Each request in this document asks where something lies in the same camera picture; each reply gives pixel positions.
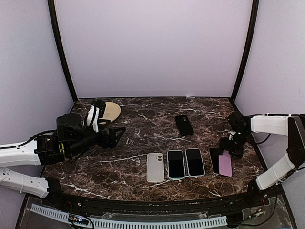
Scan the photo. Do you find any white slotted cable duct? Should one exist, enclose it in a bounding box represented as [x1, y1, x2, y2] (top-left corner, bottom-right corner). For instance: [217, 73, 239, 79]
[30, 204, 227, 229]

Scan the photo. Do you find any beige round plate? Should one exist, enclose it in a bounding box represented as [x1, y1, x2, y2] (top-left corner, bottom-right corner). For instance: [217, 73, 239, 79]
[102, 102, 121, 123]

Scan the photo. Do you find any left black frame post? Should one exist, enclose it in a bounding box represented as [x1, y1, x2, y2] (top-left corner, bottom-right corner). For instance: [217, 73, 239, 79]
[47, 0, 78, 103]

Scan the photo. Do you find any right black frame post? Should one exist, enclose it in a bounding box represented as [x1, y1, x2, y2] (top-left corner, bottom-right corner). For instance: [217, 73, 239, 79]
[230, 0, 259, 103]

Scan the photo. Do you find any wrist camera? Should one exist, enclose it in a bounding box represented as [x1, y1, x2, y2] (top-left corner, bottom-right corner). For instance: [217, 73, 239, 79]
[84, 99, 106, 133]
[228, 130, 236, 141]

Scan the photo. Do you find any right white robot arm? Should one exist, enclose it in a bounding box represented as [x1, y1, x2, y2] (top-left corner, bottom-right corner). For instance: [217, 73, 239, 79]
[218, 111, 305, 207]

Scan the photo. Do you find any grey clear phone case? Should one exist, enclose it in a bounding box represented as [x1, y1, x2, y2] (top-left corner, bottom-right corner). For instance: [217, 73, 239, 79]
[146, 153, 164, 183]

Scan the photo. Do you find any pink phone face down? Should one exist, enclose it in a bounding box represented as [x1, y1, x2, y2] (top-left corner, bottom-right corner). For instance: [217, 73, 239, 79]
[218, 150, 233, 177]

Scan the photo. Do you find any black phone case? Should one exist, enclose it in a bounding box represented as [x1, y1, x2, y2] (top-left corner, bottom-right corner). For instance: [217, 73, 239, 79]
[174, 115, 194, 136]

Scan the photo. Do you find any black frame post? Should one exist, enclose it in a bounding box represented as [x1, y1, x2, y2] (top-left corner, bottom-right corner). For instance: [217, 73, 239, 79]
[47, 0, 78, 103]
[230, 0, 259, 103]

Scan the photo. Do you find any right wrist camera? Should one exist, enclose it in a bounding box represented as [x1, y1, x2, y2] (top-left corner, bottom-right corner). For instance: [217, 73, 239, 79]
[228, 130, 236, 141]

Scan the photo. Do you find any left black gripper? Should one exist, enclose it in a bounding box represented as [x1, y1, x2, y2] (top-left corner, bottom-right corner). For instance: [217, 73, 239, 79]
[67, 119, 125, 157]

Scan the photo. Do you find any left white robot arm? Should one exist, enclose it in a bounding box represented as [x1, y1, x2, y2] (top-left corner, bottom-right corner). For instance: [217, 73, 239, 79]
[0, 113, 126, 208]

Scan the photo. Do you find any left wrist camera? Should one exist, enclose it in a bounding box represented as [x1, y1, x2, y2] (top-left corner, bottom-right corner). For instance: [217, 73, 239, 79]
[84, 99, 106, 133]

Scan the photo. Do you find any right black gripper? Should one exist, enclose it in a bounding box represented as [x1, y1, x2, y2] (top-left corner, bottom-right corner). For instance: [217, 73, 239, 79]
[217, 131, 252, 160]

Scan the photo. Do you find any black phone face up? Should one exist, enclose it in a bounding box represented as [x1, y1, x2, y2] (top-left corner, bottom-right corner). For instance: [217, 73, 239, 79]
[209, 148, 220, 174]

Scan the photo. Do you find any lavender phone case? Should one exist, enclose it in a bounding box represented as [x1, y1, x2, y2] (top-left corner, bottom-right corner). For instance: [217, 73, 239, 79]
[184, 148, 206, 177]

